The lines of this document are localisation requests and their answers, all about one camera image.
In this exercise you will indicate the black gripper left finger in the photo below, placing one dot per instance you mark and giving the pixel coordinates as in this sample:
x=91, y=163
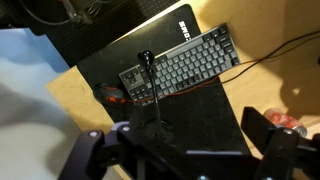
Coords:
x=90, y=150

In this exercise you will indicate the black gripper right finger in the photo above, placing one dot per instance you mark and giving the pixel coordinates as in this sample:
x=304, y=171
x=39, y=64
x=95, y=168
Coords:
x=278, y=146

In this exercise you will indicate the black gooseneck desk lamp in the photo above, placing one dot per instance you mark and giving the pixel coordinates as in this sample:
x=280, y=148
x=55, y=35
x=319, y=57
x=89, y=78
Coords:
x=145, y=58

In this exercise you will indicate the black desk mat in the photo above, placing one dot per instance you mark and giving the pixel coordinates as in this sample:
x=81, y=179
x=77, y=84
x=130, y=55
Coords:
x=200, y=110

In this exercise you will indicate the red soda can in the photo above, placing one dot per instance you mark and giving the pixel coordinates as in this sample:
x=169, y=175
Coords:
x=283, y=120

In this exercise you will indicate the black and red mouse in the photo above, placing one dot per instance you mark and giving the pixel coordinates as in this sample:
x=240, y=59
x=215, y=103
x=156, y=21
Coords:
x=108, y=93

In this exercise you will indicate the black perforated panel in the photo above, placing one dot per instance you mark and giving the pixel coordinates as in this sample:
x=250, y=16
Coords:
x=110, y=30

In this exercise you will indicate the black and grey keyboard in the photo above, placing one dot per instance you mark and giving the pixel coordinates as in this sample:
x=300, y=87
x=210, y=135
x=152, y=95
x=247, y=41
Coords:
x=186, y=63

